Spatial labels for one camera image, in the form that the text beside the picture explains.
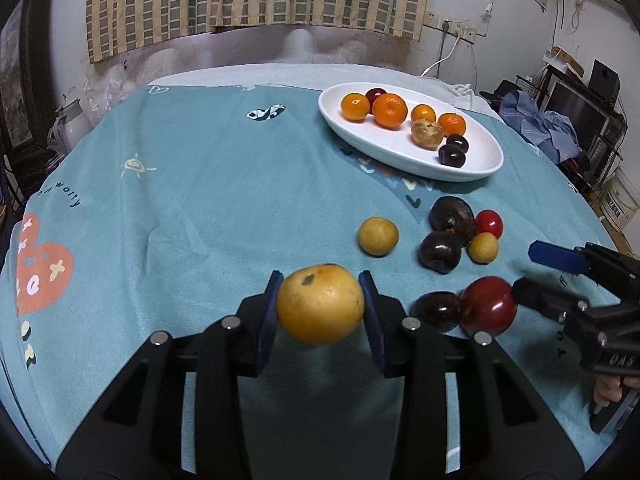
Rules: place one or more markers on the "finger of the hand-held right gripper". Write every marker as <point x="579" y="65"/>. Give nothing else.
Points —
<point x="542" y="297"/>
<point x="555" y="256"/>

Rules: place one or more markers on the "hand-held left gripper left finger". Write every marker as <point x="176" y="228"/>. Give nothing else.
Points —
<point x="267" y="320"/>

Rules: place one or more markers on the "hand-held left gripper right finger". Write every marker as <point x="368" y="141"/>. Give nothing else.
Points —
<point x="372" y="320"/>

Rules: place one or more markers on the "large yellow pear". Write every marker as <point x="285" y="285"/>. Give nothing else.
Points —
<point x="320" y="303"/>

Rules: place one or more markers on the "small dark purple plum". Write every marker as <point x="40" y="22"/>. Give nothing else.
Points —
<point x="451" y="155"/>
<point x="457" y="141"/>

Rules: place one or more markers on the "orange tangerine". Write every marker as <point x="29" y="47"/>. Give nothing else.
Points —
<point x="389" y="110"/>
<point x="451" y="124"/>

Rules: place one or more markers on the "white oval plate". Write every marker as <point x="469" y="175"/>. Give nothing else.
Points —
<point x="400" y="152"/>

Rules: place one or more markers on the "brownish wrinkled tangerine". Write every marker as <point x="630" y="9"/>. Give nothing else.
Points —
<point x="426" y="134"/>

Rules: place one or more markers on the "smooth orange citrus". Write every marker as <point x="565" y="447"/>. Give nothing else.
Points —
<point x="423" y="112"/>
<point x="355" y="106"/>

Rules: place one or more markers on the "dark red plum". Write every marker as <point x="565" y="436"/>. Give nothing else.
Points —
<point x="376" y="95"/>

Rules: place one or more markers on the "person's right hand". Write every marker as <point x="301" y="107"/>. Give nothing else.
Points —
<point x="607" y="391"/>

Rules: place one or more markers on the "small yellow plum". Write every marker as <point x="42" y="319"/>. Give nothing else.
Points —
<point x="483" y="247"/>

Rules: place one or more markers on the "red cherry tomato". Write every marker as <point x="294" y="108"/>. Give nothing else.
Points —
<point x="488" y="222"/>

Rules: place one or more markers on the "white bucket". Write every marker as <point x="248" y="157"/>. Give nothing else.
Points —
<point x="620" y="202"/>

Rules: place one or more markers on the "teal printed blanket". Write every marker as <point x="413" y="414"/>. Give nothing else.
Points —
<point x="200" y="210"/>

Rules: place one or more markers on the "blue clothes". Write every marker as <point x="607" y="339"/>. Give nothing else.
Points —
<point x="542" y="125"/>

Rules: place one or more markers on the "dark monitor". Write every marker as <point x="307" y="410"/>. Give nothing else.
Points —
<point x="575" y="110"/>

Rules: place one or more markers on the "black hat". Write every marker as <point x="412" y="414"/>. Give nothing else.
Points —
<point x="500" y="92"/>

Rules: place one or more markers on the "black speaker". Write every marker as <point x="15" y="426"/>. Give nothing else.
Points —
<point x="605" y="79"/>

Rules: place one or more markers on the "cardboard box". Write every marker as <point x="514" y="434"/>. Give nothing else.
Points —
<point x="565" y="59"/>

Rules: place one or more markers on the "clear plastic sheet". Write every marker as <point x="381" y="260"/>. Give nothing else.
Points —
<point x="115" y="92"/>

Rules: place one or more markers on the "white kettle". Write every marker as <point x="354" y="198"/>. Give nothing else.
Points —
<point x="70" y="122"/>

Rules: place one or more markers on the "dark framed painting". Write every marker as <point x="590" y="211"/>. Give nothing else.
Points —
<point x="20" y="70"/>

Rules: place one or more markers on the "white wall socket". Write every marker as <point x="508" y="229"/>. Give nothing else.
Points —
<point x="432" y="20"/>

